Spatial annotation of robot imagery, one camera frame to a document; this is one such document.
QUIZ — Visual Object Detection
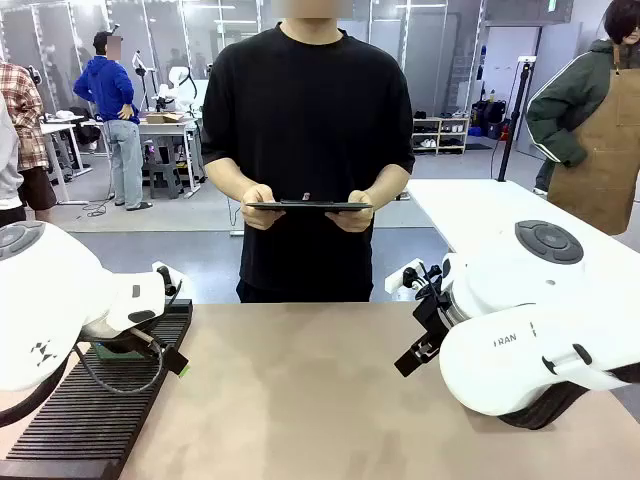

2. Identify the black arm cable sleeve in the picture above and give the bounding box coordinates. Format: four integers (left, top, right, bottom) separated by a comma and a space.
499, 364, 640, 431
0, 357, 69, 429

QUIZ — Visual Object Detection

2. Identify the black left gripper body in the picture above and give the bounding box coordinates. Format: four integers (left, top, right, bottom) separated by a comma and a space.
92, 327, 166, 362

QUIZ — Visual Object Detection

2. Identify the grey stool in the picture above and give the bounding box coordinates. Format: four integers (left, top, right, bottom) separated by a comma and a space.
148, 159, 182, 200

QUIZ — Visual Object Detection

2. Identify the person in blue hoodie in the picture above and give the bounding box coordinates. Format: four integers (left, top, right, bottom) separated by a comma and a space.
73, 30, 154, 212

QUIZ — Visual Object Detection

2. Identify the black slotted PCB rack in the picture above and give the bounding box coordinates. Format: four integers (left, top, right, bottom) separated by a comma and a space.
0, 298, 195, 480

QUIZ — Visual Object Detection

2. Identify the black right arm cable sleeve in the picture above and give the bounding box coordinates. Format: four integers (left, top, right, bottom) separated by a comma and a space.
499, 364, 640, 431

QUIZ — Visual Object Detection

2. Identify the white desk with box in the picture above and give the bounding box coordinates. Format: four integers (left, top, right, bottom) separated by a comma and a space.
137, 117, 204, 199

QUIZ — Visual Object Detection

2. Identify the wooden shoe shelf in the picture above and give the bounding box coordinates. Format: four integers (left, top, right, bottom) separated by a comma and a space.
412, 116, 471, 155

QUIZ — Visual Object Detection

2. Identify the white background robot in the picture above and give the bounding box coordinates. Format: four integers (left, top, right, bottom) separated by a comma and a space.
157, 65, 201, 109

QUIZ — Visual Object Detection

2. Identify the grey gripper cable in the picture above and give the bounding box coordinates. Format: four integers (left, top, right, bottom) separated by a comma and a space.
73, 329, 167, 396

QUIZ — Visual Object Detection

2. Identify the person's left hand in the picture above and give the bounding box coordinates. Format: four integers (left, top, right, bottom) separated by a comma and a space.
323, 188, 375, 234

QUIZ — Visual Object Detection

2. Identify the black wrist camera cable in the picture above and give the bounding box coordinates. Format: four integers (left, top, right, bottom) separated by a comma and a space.
402, 261, 446, 314

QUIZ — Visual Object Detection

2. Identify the person in plaid shirt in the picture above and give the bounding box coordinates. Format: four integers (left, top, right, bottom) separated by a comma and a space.
0, 60, 59, 224

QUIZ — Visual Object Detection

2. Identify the black left arm cable sleeve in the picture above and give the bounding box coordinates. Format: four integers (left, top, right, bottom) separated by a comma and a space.
0, 357, 69, 429

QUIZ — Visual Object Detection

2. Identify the person's left forearm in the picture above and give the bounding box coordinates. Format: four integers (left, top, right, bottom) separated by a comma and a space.
362, 162, 414, 201

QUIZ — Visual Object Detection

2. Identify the white standing desk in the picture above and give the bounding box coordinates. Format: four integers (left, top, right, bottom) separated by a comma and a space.
39, 115, 94, 206

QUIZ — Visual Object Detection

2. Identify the black bag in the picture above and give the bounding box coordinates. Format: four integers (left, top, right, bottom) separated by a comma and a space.
470, 99, 509, 140

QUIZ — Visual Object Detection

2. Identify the black tablet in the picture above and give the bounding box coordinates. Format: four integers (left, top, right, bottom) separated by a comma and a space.
244, 198, 375, 214

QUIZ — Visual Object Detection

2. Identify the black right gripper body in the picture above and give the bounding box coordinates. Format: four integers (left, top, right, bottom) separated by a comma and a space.
412, 292, 454, 354

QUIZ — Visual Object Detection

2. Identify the person in brown apron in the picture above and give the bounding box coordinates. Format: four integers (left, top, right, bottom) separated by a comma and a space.
525, 0, 640, 236

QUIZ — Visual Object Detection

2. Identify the person's right forearm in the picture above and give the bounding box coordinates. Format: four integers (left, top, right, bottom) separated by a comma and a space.
204, 157, 261, 201

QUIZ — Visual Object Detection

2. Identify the person in black T-shirt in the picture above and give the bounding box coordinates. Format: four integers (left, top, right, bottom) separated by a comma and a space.
199, 0, 416, 304

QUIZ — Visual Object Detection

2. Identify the person's right hand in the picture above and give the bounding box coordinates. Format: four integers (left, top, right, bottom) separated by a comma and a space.
241, 183, 287, 231

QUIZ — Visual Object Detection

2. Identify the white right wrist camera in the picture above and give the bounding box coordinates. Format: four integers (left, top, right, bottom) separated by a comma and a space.
384, 258, 426, 294

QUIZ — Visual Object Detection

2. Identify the black tripod pole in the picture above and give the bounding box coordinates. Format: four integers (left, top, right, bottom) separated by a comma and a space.
497, 55, 537, 182

